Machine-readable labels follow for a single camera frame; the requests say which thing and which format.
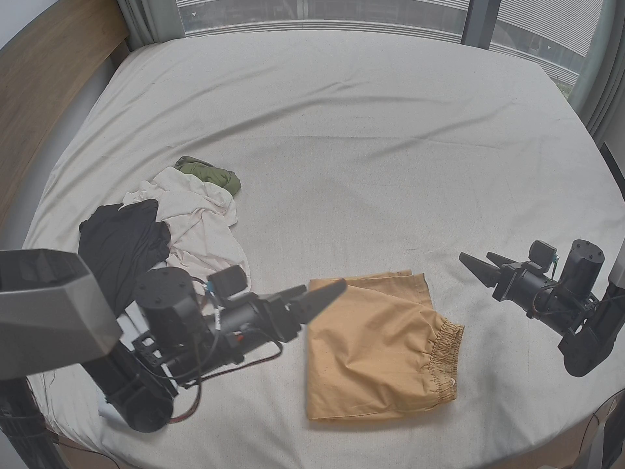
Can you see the grey-green curtain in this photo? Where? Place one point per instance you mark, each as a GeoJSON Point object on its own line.
{"type": "Point", "coordinates": [603, 66]}
{"type": "Point", "coordinates": [141, 3]}

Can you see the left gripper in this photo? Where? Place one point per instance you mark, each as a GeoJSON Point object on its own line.
{"type": "Point", "coordinates": [249, 318]}

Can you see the bed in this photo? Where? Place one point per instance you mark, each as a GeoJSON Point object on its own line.
{"type": "Point", "coordinates": [371, 130]}

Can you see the pale grey garment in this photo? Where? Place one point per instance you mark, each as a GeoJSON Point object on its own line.
{"type": "Point", "coordinates": [129, 328]}

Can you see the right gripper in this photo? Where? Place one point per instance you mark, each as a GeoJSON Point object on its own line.
{"type": "Point", "coordinates": [525, 288]}

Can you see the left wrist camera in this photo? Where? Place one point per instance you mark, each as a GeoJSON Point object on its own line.
{"type": "Point", "coordinates": [229, 281]}

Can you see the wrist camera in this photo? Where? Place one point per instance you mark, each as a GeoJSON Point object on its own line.
{"type": "Point", "coordinates": [229, 281]}
{"type": "Point", "coordinates": [543, 253]}

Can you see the black garment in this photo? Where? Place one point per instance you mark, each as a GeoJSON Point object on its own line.
{"type": "Point", "coordinates": [117, 242]}

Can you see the tan shorts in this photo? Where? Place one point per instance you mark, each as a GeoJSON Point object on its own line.
{"type": "Point", "coordinates": [371, 354]}

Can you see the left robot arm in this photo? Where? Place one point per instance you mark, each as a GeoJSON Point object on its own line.
{"type": "Point", "coordinates": [53, 310]}

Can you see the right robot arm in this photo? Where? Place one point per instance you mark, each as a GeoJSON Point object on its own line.
{"type": "Point", "coordinates": [586, 330]}

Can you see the green garment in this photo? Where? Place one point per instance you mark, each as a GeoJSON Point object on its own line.
{"type": "Point", "coordinates": [215, 174]}

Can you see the cream white garment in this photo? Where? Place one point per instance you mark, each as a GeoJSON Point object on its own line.
{"type": "Point", "coordinates": [200, 232]}

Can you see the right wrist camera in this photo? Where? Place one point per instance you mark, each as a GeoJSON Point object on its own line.
{"type": "Point", "coordinates": [543, 253]}

